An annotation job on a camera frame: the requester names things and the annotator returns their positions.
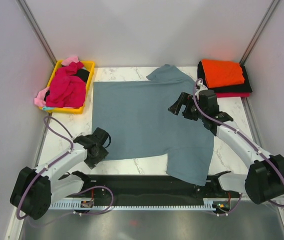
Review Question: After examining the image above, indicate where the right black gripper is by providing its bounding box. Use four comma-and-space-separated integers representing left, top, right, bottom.
168, 91, 206, 121

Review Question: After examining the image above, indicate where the yellow plastic bin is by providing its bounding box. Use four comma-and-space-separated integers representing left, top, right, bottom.
37, 60, 95, 114

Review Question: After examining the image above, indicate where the grey-blue t shirt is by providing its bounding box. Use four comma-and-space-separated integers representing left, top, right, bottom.
92, 64, 214, 186

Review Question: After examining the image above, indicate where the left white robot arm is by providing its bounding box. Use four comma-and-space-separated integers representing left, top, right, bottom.
9, 127, 111, 220

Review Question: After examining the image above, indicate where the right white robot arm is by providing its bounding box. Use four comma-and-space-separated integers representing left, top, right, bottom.
168, 90, 284, 208

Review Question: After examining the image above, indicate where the folded magenta t shirt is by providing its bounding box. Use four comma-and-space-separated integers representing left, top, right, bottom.
216, 92, 250, 98

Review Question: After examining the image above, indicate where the folded orange t shirt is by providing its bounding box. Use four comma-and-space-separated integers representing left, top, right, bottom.
201, 59, 245, 88

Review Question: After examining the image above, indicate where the magenta t shirt in bin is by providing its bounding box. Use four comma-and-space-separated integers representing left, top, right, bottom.
45, 61, 86, 108

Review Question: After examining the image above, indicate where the folded black t shirt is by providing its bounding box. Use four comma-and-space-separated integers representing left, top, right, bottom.
197, 61, 253, 93

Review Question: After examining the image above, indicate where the black garment in bin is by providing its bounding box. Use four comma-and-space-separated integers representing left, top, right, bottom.
74, 68, 90, 83

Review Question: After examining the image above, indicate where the light pink t shirt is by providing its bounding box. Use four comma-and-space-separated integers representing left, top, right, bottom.
34, 56, 79, 108

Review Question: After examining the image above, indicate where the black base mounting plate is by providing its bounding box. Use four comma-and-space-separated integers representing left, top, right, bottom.
81, 175, 240, 207

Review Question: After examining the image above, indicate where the aluminium front rail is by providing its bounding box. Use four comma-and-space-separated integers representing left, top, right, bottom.
16, 178, 284, 201

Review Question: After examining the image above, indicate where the white slotted cable duct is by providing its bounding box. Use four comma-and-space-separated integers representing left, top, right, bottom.
49, 198, 216, 211

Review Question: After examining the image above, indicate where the right aluminium frame post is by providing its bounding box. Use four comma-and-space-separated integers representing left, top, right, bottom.
240, 0, 282, 66

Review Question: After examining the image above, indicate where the aluminium frame post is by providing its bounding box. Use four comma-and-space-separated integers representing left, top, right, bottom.
240, 0, 282, 66
16, 0, 57, 66

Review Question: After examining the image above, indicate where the left aluminium frame post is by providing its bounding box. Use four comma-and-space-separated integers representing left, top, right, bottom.
16, 0, 57, 66

